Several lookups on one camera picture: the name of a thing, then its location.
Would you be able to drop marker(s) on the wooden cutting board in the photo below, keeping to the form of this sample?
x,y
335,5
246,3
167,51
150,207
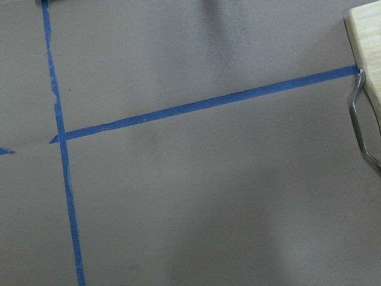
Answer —
x,y
363,28

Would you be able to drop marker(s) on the metal board handle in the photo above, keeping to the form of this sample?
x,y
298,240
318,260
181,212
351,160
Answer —
x,y
360,81

